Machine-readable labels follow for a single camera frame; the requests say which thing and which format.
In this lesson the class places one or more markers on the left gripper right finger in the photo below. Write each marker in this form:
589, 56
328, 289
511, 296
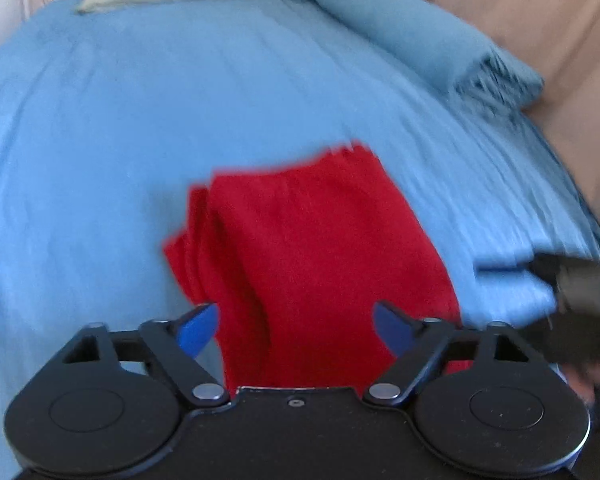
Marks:
418, 346

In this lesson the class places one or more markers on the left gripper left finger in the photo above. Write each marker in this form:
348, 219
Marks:
173, 347

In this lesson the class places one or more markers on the red knit sweater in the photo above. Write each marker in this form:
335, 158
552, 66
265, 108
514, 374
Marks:
295, 260

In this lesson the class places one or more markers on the blue bed cover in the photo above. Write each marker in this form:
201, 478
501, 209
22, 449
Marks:
107, 119

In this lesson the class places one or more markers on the beige curtain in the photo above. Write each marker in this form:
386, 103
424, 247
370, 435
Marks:
560, 39

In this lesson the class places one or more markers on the blue pillow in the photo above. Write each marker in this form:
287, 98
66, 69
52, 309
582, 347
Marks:
453, 57

